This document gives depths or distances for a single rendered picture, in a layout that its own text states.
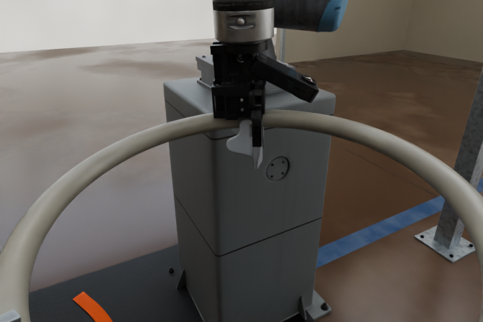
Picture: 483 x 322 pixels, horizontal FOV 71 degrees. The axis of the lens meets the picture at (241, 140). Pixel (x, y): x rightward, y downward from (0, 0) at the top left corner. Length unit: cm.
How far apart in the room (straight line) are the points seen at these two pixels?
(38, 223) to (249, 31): 35
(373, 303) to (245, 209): 77
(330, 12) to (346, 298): 110
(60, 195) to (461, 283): 162
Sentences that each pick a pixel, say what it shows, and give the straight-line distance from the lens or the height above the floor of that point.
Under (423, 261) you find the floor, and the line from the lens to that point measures 183.
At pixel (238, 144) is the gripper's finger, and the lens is 56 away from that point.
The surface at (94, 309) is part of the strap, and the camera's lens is 154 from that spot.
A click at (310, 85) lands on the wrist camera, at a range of 54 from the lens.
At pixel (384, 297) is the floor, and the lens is 160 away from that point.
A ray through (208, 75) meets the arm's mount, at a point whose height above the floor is 89.
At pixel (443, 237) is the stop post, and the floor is 5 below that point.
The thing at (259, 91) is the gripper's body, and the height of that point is 98.
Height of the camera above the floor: 112
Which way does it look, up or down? 24 degrees down
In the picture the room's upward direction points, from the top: straight up
